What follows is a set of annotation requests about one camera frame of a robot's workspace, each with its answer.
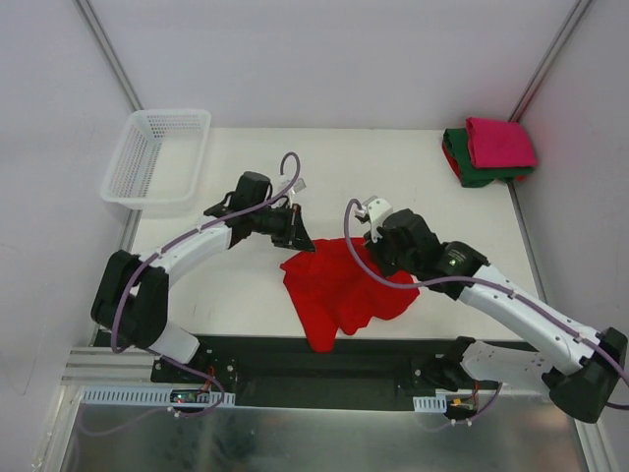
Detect red t-shirt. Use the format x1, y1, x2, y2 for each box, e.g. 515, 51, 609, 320
280, 238, 420, 353
441, 142, 461, 180

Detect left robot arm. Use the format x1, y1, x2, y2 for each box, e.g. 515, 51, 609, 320
90, 171, 315, 383

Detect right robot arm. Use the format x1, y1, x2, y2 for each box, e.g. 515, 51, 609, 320
355, 199, 628, 424

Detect red folded t-shirt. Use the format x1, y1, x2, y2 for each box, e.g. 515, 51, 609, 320
441, 142, 461, 180

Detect green folded t-shirt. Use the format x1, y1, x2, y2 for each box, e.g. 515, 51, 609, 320
442, 128, 535, 188

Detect white plastic basket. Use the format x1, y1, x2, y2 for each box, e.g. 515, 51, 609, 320
100, 108, 211, 213

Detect pink folded t-shirt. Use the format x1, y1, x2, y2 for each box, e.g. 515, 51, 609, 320
465, 117, 538, 169

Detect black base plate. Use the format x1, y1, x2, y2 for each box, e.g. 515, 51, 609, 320
149, 332, 499, 409

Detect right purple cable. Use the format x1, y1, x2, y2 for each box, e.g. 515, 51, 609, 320
343, 198, 629, 409

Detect right cable duct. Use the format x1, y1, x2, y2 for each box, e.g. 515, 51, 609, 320
413, 394, 447, 414

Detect cable duct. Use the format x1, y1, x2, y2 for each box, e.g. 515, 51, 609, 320
413, 394, 447, 414
83, 386, 236, 408

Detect left cable duct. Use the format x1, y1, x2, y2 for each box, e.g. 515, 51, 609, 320
83, 386, 236, 408

